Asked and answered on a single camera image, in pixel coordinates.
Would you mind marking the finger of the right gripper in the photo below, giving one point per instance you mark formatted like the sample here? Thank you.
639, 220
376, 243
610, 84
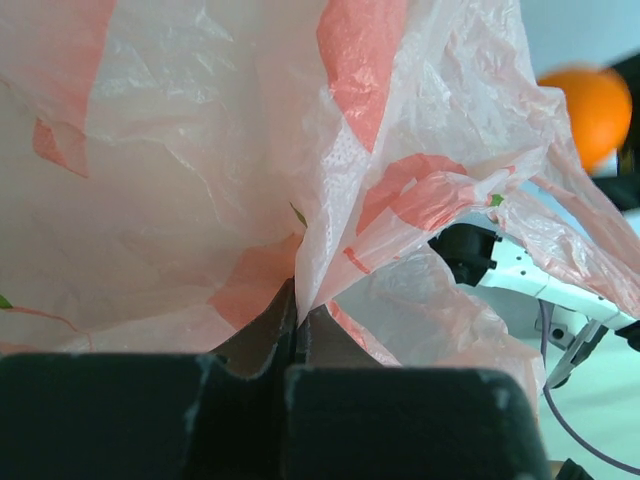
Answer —
622, 189

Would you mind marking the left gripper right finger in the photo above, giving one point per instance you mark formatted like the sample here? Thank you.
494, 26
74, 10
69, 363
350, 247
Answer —
321, 342

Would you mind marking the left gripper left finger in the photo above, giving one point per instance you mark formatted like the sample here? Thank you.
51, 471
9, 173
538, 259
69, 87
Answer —
267, 343

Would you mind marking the fake orange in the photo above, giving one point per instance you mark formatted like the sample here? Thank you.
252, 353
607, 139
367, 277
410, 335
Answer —
599, 105

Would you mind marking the pink plastic bag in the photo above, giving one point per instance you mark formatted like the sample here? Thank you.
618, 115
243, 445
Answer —
167, 165

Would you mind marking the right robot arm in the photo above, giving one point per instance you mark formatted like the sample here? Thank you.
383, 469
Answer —
572, 318

